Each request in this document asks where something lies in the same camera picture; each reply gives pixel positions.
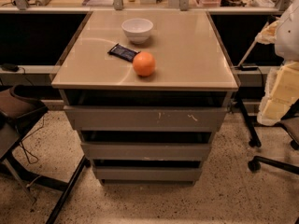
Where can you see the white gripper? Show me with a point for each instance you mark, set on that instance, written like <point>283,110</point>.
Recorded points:
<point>288,37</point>

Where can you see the grey drawer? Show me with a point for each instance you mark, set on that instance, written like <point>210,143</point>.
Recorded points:
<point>146,152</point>
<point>143,174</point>
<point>153,119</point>

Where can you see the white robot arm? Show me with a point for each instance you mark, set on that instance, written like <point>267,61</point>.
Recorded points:
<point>287,43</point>

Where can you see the grey drawer cabinet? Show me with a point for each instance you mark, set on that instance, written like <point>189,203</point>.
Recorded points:
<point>146,91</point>

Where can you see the grey top drawer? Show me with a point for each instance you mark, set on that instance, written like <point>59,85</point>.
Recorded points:
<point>153,119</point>

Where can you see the grey bottom drawer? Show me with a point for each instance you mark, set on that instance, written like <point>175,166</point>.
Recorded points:
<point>143,174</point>

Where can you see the white stick with black base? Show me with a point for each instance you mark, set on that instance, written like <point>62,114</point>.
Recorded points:
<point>241,65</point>

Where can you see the black office chair at right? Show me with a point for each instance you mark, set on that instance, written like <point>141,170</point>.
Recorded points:
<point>274,145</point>

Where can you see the orange fruit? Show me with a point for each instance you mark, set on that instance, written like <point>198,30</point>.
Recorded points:
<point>144,64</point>

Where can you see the white ceramic bowl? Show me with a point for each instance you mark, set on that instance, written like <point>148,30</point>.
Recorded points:
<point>137,30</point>

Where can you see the dark blue snack bar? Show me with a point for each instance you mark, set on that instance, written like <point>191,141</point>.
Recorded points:
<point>123,52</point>

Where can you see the black power adapter at left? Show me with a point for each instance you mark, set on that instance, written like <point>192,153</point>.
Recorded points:
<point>9,67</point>

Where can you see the dark chair at left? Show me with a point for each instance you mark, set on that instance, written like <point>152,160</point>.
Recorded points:
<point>18,116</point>

